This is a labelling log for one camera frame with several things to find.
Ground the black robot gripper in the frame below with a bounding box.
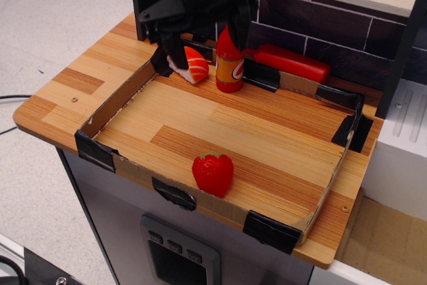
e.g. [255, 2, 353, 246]
[137, 0, 258, 69]

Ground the red hot sauce bottle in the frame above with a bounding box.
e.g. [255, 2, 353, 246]
[216, 25, 244, 93]

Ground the cardboard fence with black tape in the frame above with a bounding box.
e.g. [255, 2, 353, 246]
[73, 33, 366, 252]

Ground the salmon nigiri sushi toy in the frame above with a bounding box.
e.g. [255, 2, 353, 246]
[167, 46, 209, 85]

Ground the red toy strawberry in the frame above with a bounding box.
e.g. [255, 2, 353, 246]
[191, 153, 234, 198]

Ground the grey oven control panel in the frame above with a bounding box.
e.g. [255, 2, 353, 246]
[139, 215, 222, 285]

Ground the white toy sink unit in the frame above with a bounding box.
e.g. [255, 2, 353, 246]
[362, 79, 426, 220]

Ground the black cable on floor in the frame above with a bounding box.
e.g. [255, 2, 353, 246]
[0, 94, 33, 136]

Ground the black cable bottom left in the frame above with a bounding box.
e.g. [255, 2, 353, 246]
[0, 253, 28, 285]

